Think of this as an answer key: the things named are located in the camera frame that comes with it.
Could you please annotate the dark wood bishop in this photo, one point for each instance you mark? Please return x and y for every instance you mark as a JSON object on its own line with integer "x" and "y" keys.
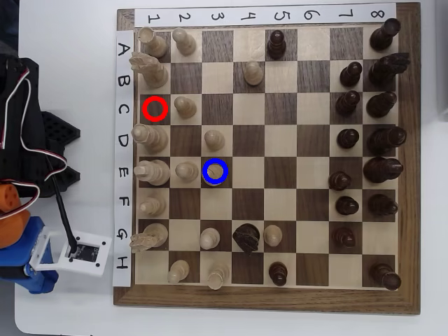
{"x": 382, "y": 204}
{"x": 381, "y": 105}

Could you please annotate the white number label strip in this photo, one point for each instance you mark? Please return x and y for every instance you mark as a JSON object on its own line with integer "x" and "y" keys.
{"x": 227, "y": 15}

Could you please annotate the white letter label strip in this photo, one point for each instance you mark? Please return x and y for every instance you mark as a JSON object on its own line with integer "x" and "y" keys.
{"x": 123, "y": 80}

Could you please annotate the wooden chessboard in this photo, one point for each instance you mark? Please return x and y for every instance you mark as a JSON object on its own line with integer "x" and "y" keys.
{"x": 280, "y": 301}

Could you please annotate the dark wood knight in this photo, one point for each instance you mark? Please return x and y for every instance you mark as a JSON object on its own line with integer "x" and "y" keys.
{"x": 246, "y": 238}
{"x": 385, "y": 70}

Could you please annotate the light wood king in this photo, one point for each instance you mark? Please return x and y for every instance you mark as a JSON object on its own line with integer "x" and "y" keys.
{"x": 155, "y": 172}

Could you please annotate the dark wood rook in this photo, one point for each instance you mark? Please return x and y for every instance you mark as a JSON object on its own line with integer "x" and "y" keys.
{"x": 383, "y": 36}
{"x": 385, "y": 276}

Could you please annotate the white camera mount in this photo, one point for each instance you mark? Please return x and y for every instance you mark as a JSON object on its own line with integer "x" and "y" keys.
{"x": 103, "y": 259}

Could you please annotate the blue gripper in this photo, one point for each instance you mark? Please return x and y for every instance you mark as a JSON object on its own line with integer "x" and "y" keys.
{"x": 35, "y": 281}

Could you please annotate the dark wood pawn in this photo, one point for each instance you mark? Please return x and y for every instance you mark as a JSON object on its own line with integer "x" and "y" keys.
{"x": 277, "y": 45}
{"x": 339, "y": 181}
{"x": 348, "y": 139}
{"x": 347, "y": 104}
{"x": 346, "y": 205}
{"x": 350, "y": 75}
{"x": 343, "y": 237}
{"x": 278, "y": 273}

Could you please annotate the light wood knight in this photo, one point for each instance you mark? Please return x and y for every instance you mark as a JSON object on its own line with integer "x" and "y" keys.
{"x": 154, "y": 73}
{"x": 152, "y": 236}

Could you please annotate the black and orange robot arm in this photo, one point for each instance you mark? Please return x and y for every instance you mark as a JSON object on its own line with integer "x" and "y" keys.
{"x": 21, "y": 164}

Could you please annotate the light wood rook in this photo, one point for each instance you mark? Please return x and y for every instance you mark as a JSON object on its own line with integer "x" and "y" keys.
{"x": 155, "y": 43}
{"x": 218, "y": 274}

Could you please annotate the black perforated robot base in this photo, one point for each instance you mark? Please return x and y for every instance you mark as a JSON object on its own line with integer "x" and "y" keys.
{"x": 63, "y": 131}

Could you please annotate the light wood pawn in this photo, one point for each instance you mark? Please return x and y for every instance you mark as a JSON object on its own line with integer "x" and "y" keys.
{"x": 210, "y": 238}
{"x": 185, "y": 106}
{"x": 187, "y": 171}
{"x": 178, "y": 271}
{"x": 183, "y": 43}
{"x": 214, "y": 140}
{"x": 273, "y": 235}
{"x": 253, "y": 73}

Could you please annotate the dark wood king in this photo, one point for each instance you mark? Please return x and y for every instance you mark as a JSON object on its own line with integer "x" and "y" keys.
{"x": 381, "y": 170}

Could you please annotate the light wood queen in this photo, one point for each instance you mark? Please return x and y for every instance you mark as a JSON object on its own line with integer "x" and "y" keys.
{"x": 154, "y": 138}

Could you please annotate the dark wood queen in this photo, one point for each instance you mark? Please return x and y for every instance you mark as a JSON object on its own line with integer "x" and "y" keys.
{"x": 385, "y": 140}

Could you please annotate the light wood bishop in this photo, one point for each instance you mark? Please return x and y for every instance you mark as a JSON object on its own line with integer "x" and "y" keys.
{"x": 215, "y": 171}
{"x": 154, "y": 204}

